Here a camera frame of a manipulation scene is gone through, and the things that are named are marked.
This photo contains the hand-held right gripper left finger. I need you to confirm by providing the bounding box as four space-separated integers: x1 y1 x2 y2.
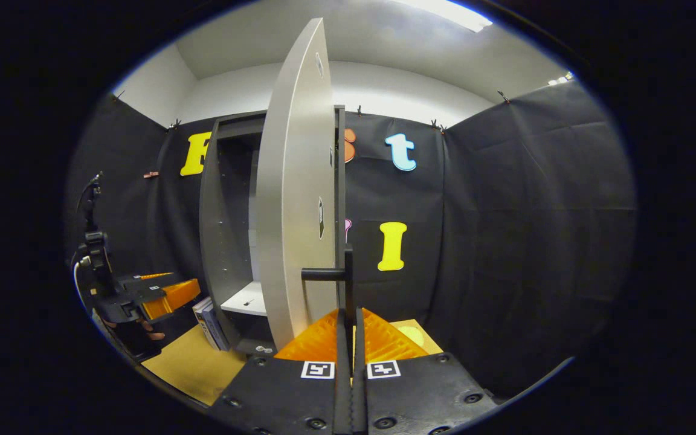
209 308 352 435

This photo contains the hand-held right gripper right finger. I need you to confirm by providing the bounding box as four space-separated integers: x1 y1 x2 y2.
354 307 498 435

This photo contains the dark grey cabinet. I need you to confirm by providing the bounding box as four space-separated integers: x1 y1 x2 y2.
199 106 347 357

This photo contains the black door handle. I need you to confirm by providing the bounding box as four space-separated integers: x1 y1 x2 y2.
301 245 355 315

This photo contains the light grey cabinet door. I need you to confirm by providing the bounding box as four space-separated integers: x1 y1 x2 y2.
256 17 340 351

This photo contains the white book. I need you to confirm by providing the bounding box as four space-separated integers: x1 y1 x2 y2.
192 297 216 351

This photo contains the purple book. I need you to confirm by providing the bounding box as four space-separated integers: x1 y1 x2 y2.
203 297 231 352

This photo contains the yellow fluffy object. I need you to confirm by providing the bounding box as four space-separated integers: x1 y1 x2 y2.
398 325 426 348

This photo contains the black backdrop cloth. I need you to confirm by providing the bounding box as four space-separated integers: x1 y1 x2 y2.
64 79 637 401

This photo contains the long ceiling light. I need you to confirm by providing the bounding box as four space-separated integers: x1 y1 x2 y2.
393 0 494 33

